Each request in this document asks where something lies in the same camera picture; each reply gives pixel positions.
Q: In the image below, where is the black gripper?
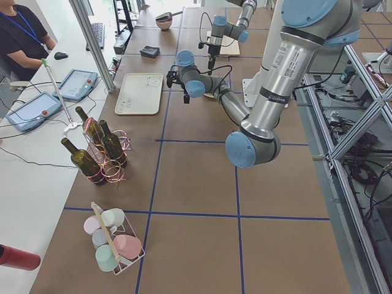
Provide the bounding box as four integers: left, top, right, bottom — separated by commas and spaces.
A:
208, 44, 219, 75
182, 83, 190, 104

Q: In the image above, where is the white round plate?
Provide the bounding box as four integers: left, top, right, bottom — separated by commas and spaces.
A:
203, 92, 217, 100

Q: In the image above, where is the aluminium frame post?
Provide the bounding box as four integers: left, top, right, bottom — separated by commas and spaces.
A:
69, 0, 115, 93

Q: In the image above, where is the copper wire bottle rack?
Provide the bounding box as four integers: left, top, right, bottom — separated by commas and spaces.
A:
82, 117, 132, 185

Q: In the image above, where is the mint green cup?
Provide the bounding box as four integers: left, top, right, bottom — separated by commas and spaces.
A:
95, 244, 119, 272

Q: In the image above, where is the white cup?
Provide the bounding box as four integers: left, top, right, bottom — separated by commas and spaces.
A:
100, 208, 125, 227

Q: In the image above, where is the red thermos bottle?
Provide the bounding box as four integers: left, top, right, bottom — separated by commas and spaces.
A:
1, 244, 41, 271

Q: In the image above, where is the blue teach pendant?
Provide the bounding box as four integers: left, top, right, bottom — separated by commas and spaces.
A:
58, 69, 98, 102
6, 92, 62, 132

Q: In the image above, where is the white wire cup rack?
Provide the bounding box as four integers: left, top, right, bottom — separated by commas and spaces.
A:
83, 202, 145, 275

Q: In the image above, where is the wooden cutting board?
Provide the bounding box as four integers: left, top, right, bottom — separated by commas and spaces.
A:
207, 31, 240, 56

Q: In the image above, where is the pink cup front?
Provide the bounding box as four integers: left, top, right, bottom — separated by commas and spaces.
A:
113, 235, 143, 261

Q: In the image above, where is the light pink cup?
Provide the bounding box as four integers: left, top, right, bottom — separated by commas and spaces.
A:
83, 216, 101, 236

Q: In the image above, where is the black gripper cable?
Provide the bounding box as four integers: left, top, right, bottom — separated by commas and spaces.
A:
199, 12, 215, 47
195, 64, 233, 102

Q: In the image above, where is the wooden rack handle stick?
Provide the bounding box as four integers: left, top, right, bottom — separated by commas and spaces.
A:
91, 202, 121, 262

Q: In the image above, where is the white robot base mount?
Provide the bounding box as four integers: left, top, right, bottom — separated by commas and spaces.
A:
242, 77, 260, 108

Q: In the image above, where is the black computer mouse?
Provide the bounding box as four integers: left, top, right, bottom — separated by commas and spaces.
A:
54, 51, 68, 60

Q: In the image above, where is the person in black shirt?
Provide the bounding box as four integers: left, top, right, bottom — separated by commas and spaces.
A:
1, 1, 57, 81

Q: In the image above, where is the folded grey cloth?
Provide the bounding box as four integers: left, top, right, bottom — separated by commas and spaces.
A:
140, 45, 160, 58

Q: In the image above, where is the pink bowl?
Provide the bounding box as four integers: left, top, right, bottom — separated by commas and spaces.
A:
156, 17, 173, 31

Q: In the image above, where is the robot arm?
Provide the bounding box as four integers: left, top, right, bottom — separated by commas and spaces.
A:
176, 1, 363, 168
206, 0, 257, 75

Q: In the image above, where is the metal rod on stand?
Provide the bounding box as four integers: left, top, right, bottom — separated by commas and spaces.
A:
41, 58, 81, 135

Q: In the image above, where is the dark wine bottle upper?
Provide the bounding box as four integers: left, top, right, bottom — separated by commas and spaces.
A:
75, 106, 104, 151

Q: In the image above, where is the dark wine bottle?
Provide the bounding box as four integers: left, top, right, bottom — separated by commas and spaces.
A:
99, 119, 127, 168
75, 106, 104, 151
61, 138, 107, 186

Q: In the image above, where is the blue teach pendant near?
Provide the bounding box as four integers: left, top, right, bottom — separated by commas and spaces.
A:
6, 92, 62, 132

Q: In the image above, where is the metal spoon in bowl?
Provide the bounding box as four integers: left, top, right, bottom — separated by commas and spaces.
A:
155, 11, 183, 22

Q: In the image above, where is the cream bear serving tray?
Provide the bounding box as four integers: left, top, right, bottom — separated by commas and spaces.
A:
115, 73, 163, 116

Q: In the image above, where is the black keyboard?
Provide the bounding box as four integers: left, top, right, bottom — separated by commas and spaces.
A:
91, 23, 105, 49

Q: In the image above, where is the grey blue cup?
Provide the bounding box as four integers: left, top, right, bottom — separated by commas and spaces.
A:
92, 228, 108, 249

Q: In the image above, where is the blue teach pendant far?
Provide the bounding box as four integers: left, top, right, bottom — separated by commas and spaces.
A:
58, 69, 98, 102

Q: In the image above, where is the dark wine bottle lower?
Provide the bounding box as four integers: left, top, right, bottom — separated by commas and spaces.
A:
99, 119, 127, 168

